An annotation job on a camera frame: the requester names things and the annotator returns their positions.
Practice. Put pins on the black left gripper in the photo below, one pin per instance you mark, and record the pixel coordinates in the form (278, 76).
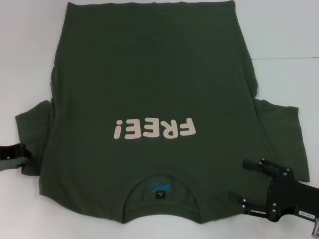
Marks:
(5, 156)

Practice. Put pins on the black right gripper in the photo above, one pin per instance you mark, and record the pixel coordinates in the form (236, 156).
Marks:
(289, 199)

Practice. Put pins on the dark green FREE! t-shirt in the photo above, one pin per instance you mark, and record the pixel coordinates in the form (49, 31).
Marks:
(154, 82)

